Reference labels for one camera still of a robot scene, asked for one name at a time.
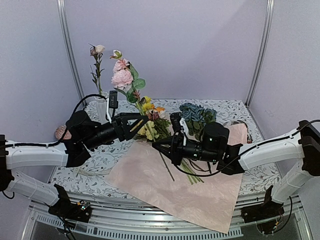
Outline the pink peony flower stem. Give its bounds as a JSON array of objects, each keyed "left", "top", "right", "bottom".
[{"left": 109, "top": 49, "right": 176, "bottom": 181}]

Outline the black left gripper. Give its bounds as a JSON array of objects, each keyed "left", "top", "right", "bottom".
[{"left": 83, "top": 112, "right": 149, "bottom": 151}]

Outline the white ribbed ceramic vase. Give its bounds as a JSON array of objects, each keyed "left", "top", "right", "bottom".
[{"left": 95, "top": 92, "right": 111, "bottom": 125}]

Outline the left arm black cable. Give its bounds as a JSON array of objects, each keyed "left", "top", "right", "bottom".
[{"left": 0, "top": 93, "right": 109, "bottom": 148}]

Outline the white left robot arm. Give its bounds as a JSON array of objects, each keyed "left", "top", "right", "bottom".
[{"left": 0, "top": 110, "right": 149, "bottom": 217}]

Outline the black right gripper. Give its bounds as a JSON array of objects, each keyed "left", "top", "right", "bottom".
[{"left": 152, "top": 133, "right": 219, "bottom": 166}]

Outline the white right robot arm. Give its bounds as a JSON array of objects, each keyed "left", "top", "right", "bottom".
[{"left": 152, "top": 120, "right": 320, "bottom": 218}]

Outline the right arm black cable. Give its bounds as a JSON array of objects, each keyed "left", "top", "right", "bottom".
[{"left": 172, "top": 119, "right": 320, "bottom": 178}]

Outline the pink patterned ball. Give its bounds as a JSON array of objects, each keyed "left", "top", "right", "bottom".
[{"left": 54, "top": 125, "right": 69, "bottom": 140}]

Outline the aluminium frame post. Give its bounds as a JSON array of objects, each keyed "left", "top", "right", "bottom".
[
  {"left": 56, "top": 0, "right": 85, "bottom": 99},
  {"left": 245, "top": 0, "right": 275, "bottom": 109}
]

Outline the pink flower bouquet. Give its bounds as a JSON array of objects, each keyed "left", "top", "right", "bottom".
[{"left": 134, "top": 96, "right": 205, "bottom": 186}]

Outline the right aluminium frame post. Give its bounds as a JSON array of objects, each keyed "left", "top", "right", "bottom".
[{"left": 245, "top": 0, "right": 275, "bottom": 109}]

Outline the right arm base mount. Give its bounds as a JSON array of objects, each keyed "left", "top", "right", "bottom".
[{"left": 241, "top": 185, "right": 285, "bottom": 223}]

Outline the pink wrapping paper sheet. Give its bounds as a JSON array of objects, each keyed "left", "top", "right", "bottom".
[{"left": 106, "top": 123, "right": 249, "bottom": 235}]

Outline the aluminium front rail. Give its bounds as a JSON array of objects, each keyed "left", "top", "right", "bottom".
[{"left": 21, "top": 193, "right": 315, "bottom": 240}]

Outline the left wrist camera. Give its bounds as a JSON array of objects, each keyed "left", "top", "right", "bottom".
[{"left": 106, "top": 90, "right": 119, "bottom": 123}]

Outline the blue flower bunch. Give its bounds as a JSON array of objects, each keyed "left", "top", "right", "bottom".
[{"left": 179, "top": 102, "right": 217, "bottom": 141}]

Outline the dusty mauve rose stem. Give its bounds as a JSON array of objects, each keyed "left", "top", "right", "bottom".
[{"left": 89, "top": 44, "right": 105, "bottom": 95}]

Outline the cream printed ribbon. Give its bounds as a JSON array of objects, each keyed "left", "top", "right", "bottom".
[{"left": 74, "top": 167, "right": 112, "bottom": 177}]

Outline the left aluminium frame post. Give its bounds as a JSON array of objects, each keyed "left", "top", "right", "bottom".
[{"left": 56, "top": 0, "right": 85, "bottom": 99}]

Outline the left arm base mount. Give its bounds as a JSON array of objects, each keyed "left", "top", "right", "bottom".
[{"left": 48, "top": 184, "right": 92, "bottom": 223}]

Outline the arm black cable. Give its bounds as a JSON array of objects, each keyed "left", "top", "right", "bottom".
[
  {"left": 0, "top": 93, "right": 109, "bottom": 148},
  {"left": 172, "top": 119, "right": 320, "bottom": 178}
]

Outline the floral patterned tablecloth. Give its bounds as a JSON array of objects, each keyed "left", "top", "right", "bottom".
[{"left": 49, "top": 99, "right": 281, "bottom": 199}]

